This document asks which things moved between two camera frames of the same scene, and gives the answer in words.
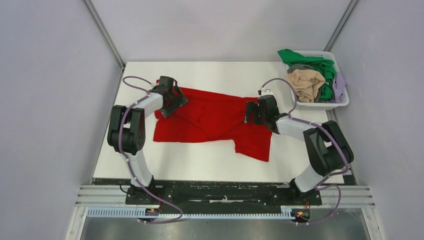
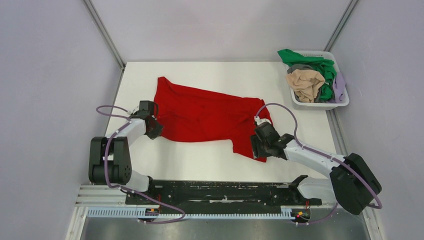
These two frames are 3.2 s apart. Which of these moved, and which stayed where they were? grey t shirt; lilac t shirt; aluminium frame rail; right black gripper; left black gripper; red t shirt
Moved: right black gripper; left black gripper
Stayed: aluminium frame rail; lilac t shirt; red t shirt; grey t shirt
